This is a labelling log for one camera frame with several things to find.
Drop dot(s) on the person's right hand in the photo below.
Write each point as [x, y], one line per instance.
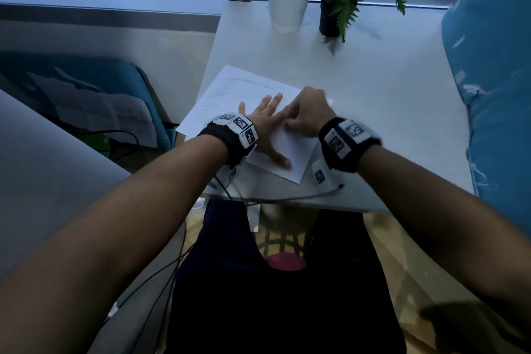
[311, 113]

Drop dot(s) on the person's left hand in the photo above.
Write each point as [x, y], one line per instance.
[265, 125]

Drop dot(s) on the white paper sheet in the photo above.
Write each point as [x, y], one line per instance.
[224, 100]

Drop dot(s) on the person's right forearm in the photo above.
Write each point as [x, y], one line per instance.
[448, 217]

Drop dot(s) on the person's left forearm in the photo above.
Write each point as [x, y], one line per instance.
[103, 241]

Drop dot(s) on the person's dark trousers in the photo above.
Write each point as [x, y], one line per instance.
[232, 291]

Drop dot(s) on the grey printed paper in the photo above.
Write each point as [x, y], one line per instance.
[95, 113]

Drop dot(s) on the white cup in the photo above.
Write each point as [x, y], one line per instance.
[288, 13]

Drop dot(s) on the white plastic bin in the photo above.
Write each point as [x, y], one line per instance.
[198, 202]

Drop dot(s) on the pink slipper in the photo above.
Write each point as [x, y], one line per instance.
[286, 262]

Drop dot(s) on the teal chair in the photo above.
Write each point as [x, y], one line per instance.
[116, 75]

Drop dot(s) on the blue patterned cushion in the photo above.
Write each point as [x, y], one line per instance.
[493, 75]

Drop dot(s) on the black left wrist camera band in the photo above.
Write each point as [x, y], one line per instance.
[232, 134]

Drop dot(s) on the black wrist camera band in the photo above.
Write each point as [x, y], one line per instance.
[232, 134]
[344, 146]

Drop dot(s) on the black right wrist camera band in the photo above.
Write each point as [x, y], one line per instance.
[344, 146]

